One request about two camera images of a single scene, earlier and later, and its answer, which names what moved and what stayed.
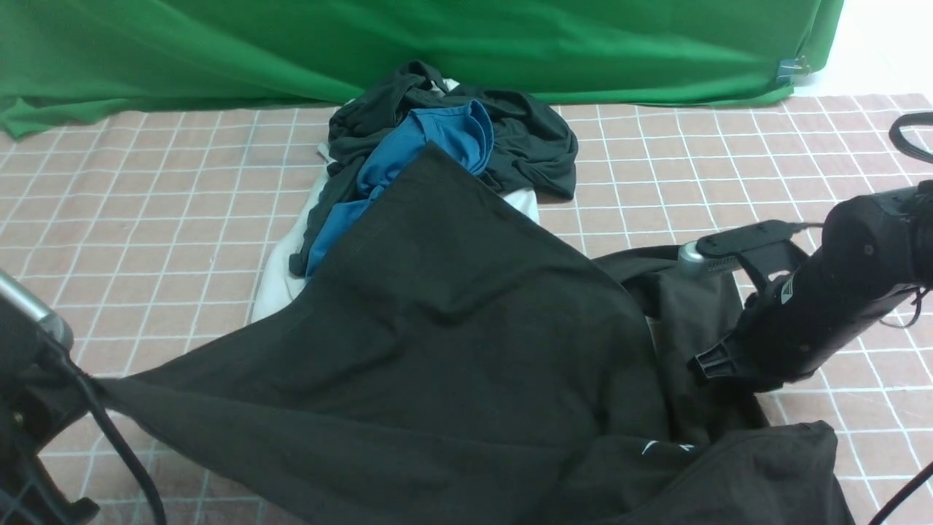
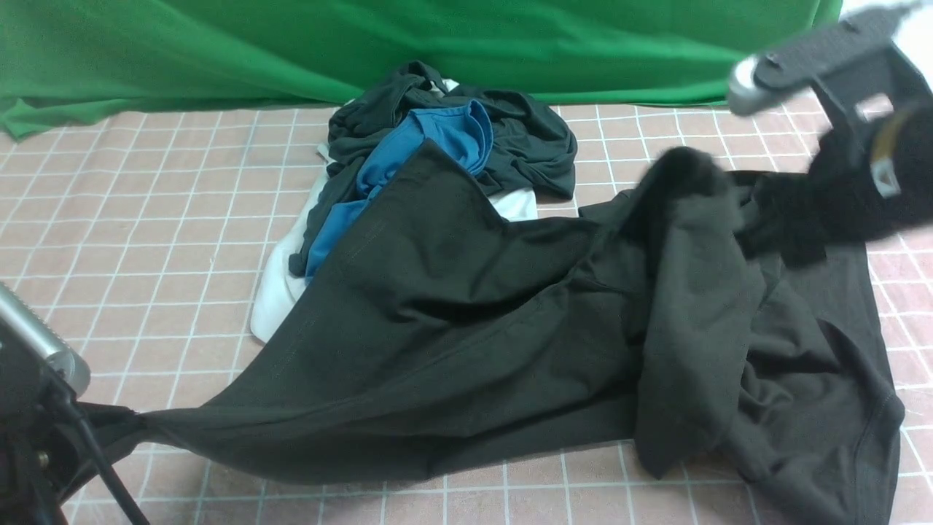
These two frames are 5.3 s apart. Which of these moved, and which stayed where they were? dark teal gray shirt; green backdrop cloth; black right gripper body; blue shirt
Moved: black right gripper body
Stayed: blue shirt; green backdrop cloth; dark teal gray shirt
